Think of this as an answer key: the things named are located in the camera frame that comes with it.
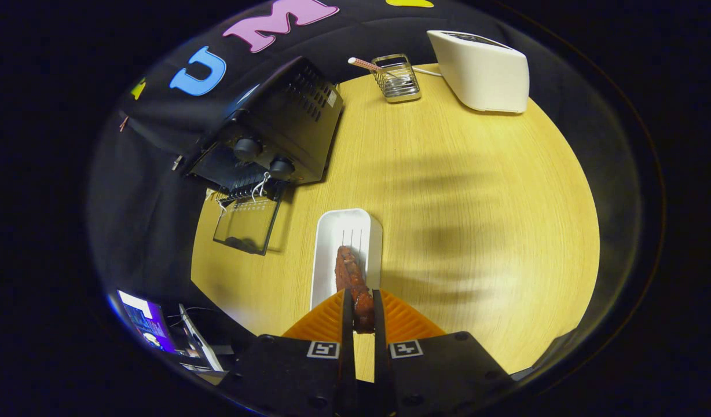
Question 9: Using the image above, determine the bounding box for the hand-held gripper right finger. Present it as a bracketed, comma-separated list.
[372, 288, 516, 417]

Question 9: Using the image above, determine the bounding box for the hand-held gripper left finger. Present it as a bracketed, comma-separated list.
[219, 288, 357, 417]

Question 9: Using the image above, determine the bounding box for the brown grilled meat piece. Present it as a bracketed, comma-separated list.
[335, 246, 375, 334]

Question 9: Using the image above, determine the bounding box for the black toaster oven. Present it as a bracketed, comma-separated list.
[185, 56, 345, 256]

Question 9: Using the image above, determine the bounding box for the white bread toaster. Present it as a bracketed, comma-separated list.
[427, 30, 530, 114]

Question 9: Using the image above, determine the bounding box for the white ridged tray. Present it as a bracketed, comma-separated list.
[310, 208, 384, 311]

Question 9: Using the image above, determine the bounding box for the computer screen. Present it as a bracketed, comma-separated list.
[117, 290, 177, 354]

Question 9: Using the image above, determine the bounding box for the black backdrop cloth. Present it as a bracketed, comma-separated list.
[86, 0, 646, 371]

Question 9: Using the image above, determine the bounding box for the pink striped straw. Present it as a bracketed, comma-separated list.
[348, 57, 392, 75]

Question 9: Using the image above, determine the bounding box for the metal wire basket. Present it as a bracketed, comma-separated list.
[371, 53, 422, 104]

